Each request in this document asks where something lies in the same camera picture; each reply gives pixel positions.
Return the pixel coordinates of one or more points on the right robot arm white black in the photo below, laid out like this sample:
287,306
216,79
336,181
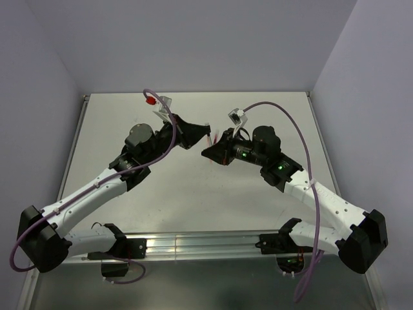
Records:
356,236

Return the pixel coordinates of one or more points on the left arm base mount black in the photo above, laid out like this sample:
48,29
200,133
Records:
126,253

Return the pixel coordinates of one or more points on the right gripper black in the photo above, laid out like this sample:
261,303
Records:
222,151

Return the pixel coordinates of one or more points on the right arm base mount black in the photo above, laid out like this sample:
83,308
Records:
289,256

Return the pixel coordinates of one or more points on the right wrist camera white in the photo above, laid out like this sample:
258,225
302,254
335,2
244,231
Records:
239,119

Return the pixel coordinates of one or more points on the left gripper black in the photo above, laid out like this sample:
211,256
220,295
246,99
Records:
189,135

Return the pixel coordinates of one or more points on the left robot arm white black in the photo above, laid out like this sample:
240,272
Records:
46,236

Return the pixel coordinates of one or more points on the aluminium rail frame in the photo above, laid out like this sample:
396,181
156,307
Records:
178,246

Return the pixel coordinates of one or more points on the orange pen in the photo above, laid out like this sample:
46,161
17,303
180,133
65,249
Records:
207,142

